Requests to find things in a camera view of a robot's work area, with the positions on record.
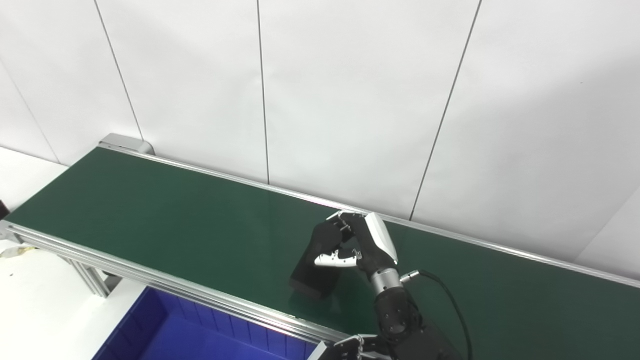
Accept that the black cylinder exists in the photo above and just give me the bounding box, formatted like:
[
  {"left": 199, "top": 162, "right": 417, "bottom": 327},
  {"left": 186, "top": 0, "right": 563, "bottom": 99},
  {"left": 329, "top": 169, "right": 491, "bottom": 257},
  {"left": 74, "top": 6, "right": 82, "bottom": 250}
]
[{"left": 289, "top": 219, "right": 352, "bottom": 300}]

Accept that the aluminium conveyor leg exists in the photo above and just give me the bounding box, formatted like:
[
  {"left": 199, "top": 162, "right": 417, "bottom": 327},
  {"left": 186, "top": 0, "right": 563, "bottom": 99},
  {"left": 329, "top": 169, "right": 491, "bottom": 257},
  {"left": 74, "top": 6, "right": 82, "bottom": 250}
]
[{"left": 64, "top": 257, "right": 112, "bottom": 299}]

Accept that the blue plastic bin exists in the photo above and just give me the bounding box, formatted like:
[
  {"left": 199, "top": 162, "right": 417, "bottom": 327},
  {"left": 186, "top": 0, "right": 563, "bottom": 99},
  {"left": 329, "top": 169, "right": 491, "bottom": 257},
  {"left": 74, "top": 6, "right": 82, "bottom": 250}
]
[{"left": 92, "top": 286, "right": 321, "bottom": 360}]

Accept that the green conveyor belt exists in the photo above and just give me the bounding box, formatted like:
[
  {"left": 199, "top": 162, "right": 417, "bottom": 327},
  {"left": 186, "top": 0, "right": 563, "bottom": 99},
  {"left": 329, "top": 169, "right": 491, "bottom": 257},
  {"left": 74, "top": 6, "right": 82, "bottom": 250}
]
[
  {"left": 5, "top": 146, "right": 640, "bottom": 360},
  {"left": 0, "top": 133, "right": 640, "bottom": 360}
]

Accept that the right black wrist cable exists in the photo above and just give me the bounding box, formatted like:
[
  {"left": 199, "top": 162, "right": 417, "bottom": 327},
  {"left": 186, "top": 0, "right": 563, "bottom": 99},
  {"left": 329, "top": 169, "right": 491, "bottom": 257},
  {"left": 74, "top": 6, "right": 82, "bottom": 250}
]
[{"left": 400, "top": 269, "right": 474, "bottom": 360}]

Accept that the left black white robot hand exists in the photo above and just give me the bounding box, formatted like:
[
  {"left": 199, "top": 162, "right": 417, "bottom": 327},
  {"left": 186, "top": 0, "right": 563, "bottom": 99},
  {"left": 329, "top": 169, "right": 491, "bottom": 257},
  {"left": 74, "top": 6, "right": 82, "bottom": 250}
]
[{"left": 307, "top": 334, "right": 386, "bottom": 360}]

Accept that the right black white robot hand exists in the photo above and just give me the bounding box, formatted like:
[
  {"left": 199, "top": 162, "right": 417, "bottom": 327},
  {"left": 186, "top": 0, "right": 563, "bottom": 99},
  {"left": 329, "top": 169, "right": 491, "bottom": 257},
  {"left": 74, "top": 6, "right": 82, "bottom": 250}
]
[{"left": 314, "top": 211, "right": 399, "bottom": 281}]

